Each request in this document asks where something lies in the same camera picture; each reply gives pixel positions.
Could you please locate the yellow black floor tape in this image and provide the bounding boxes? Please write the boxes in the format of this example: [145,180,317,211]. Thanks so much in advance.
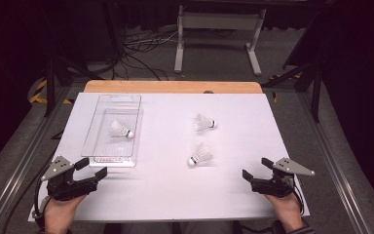
[28,79,74,105]

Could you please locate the person's left hand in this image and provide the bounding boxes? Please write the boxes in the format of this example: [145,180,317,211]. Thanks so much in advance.
[44,194,87,232]

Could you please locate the white shuttlecock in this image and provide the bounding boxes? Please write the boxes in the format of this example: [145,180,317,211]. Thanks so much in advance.
[108,119,135,139]
[193,113,218,133]
[187,141,214,168]

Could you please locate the black tripod stand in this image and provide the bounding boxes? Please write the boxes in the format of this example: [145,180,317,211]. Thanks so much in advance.
[43,55,105,118]

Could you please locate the person's right hand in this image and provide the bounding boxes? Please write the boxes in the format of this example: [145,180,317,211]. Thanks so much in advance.
[264,192,305,233]

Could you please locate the wooden table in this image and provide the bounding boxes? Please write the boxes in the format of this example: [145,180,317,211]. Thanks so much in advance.
[83,80,264,96]

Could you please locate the left hand-held gripper cable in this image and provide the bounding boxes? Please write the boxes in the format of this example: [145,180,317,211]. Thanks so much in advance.
[1,152,55,234]

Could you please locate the hand-held gripper cable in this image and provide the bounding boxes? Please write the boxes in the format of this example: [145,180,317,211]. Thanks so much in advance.
[1,152,55,234]
[291,181,306,216]

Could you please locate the right hand-held gripper cable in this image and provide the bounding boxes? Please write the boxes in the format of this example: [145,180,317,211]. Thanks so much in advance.
[291,181,306,216]

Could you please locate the white metal stand frame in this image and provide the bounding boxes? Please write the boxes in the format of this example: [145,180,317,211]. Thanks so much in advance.
[173,4,267,77]

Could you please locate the clear plastic tray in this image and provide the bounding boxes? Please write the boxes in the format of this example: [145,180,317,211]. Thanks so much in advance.
[81,94,144,169]

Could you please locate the aluminium floor rail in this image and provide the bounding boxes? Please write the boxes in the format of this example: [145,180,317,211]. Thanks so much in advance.
[296,92,368,234]
[0,86,76,234]

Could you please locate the black metal stand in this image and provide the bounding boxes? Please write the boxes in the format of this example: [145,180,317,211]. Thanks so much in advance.
[261,9,325,124]

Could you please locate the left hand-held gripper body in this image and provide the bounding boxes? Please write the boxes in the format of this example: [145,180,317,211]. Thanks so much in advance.
[41,155,99,202]

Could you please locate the black floor cables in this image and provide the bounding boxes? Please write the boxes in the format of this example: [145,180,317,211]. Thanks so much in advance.
[120,28,179,82]

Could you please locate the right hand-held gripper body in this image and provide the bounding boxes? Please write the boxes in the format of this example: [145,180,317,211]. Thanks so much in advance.
[250,157,316,198]

